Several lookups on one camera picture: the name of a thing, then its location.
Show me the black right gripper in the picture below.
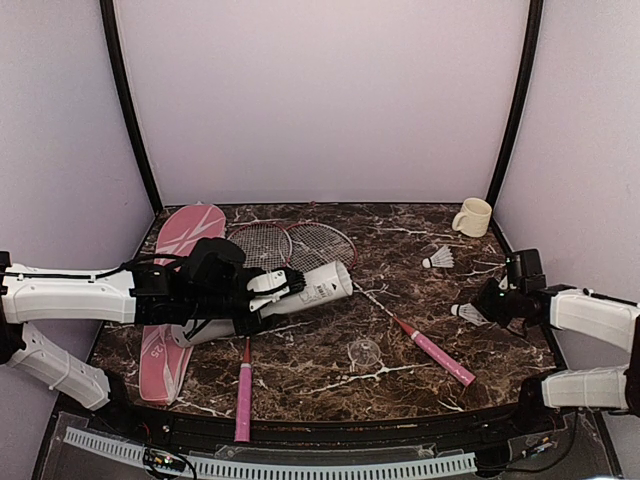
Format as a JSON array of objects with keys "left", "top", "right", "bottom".
[{"left": 473, "top": 277, "right": 525, "bottom": 329}]

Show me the white shuttlecock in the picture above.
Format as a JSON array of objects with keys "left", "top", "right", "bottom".
[
  {"left": 422, "top": 246, "right": 454, "bottom": 269},
  {"left": 450, "top": 303, "right": 488, "bottom": 326}
]

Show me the white shuttlecock tube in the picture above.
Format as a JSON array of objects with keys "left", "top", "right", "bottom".
[{"left": 170, "top": 260, "right": 354, "bottom": 348}]

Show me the clear plastic tube lid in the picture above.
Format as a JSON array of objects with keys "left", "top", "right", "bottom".
[{"left": 347, "top": 339, "right": 381, "bottom": 371}]

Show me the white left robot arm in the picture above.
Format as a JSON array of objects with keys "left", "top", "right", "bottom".
[{"left": 1, "top": 238, "right": 306, "bottom": 436}]

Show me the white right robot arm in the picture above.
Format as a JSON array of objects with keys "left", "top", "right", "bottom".
[{"left": 472, "top": 279, "right": 639, "bottom": 434}]

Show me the cream ceramic mug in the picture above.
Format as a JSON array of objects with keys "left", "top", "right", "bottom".
[{"left": 451, "top": 197, "right": 492, "bottom": 238}]

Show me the pink racket cover bag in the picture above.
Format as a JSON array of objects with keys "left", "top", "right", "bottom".
[{"left": 139, "top": 203, "right": 226, "bottom": 406}]

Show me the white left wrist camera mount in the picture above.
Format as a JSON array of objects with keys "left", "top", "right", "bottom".
[{"left": 247, "top": 267, "right": 306, "bottom": 312}]

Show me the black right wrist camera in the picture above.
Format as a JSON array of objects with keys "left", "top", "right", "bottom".
[{"left": 502, "top": 249, "right": 547, "bottom": 294}]

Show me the left pink-handled badminton racket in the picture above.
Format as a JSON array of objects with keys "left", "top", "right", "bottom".
[{"left": 229, "top": 221, "right": 291, "bottom": 442}]

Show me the pink-handled badminton racket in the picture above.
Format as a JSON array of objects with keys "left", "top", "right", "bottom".
[
  {"left": 286, "top": 222, "right": 476, "bottom": 387},
  {"left": 229, "top": 221, "right": 291, "bottom": 442}
]

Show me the right pink-handled badminton racket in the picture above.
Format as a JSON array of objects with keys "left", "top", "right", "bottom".
[{"left": 286, "top": 222, "right": 476, "bottom": 387}]

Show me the white slotted cable duct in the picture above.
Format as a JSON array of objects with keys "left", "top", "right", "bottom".
[{"left": 63, "top": 427, "right": 477, "bottom": 479}]

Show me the black front table rail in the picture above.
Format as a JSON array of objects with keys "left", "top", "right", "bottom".
[{"left": 103, "top": 404, "right": 565, "bottom": 450}]

